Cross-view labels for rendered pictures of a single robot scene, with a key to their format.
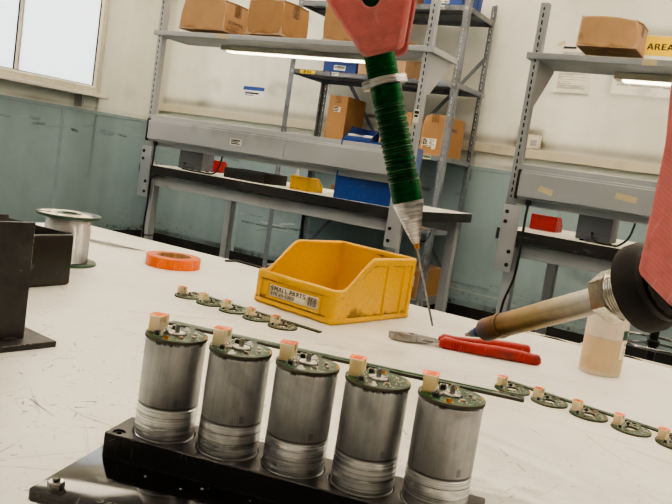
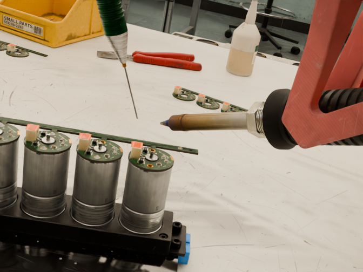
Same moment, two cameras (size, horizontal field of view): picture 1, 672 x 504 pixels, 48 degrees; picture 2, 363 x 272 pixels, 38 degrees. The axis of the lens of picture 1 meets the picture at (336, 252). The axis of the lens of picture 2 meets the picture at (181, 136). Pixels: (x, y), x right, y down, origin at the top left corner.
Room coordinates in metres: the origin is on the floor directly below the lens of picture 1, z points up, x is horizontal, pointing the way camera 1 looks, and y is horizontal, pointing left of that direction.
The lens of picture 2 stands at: (0.03, 0.01, 0.95)
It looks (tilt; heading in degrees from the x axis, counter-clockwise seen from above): 25 degrees down; 343
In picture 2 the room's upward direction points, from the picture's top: 11 degrees clockwise
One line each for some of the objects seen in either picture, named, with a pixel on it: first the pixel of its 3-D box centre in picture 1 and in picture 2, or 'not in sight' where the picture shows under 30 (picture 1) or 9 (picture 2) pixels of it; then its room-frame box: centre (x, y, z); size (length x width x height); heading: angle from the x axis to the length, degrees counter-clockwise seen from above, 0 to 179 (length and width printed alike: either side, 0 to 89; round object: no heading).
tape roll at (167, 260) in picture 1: (173, 260); not in sight; (0.83, 0.18, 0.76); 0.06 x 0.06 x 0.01
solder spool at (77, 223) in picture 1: (66, 237); not in sight; (0.75, 0.27, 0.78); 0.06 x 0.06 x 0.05
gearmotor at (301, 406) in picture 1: (298, 424); (45, 179); (0.29, 0.00, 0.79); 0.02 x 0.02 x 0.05
